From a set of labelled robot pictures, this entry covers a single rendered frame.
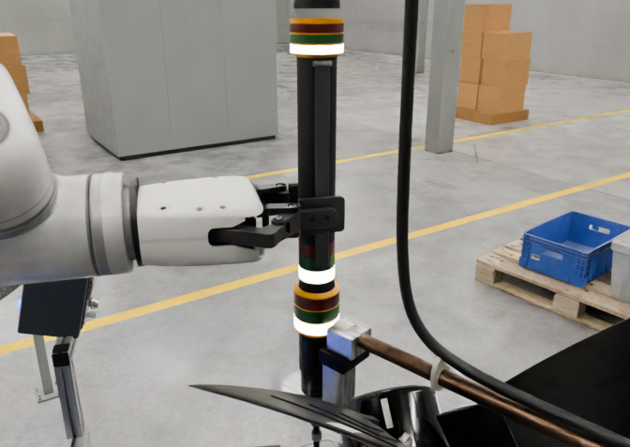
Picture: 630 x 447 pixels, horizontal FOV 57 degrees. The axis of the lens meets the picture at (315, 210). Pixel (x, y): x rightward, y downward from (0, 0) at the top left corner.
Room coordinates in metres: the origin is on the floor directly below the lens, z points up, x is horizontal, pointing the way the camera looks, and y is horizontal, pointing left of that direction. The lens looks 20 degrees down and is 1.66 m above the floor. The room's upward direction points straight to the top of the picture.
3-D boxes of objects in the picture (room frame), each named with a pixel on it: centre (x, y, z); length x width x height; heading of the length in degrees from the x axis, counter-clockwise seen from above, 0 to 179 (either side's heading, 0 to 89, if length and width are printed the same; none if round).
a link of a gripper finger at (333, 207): (0.45, 0.00, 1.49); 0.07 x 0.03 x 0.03; 103
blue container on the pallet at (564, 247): (3.21, -1.58, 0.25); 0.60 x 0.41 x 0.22; 130
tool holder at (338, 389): (0.48, -0.01, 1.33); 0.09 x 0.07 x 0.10; 48
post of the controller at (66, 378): (0.92, 0.47, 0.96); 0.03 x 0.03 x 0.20; 13
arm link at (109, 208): (0.45, 0.16, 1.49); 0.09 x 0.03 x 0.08; 13
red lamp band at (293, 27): (0.49, 0.00, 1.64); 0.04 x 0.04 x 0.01
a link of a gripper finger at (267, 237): (0.43, 0.06, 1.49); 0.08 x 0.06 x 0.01; 44
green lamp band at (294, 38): (0.49, 0.00, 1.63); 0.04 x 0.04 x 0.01
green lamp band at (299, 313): (0.49, 0.00, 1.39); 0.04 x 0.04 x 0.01
